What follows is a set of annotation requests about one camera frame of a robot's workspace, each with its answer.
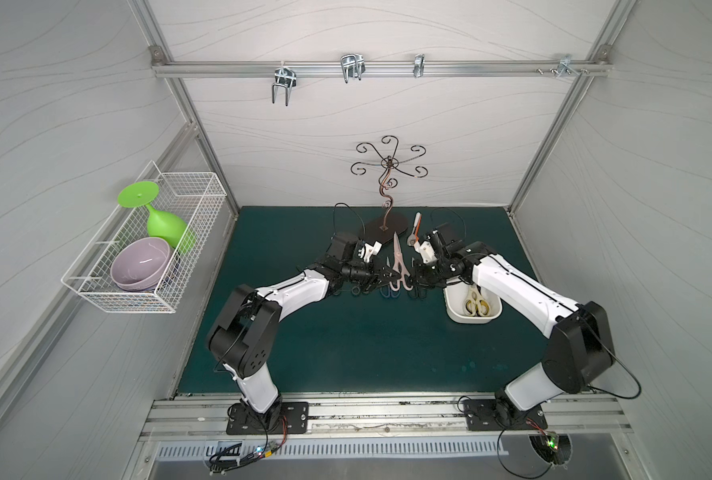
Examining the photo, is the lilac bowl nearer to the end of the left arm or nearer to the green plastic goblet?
the green plastic goblet

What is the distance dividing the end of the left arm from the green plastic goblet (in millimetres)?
360

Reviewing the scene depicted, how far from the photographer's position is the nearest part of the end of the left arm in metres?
0.76

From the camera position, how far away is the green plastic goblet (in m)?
0.59

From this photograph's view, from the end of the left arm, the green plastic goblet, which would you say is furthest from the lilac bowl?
the end of the left arm
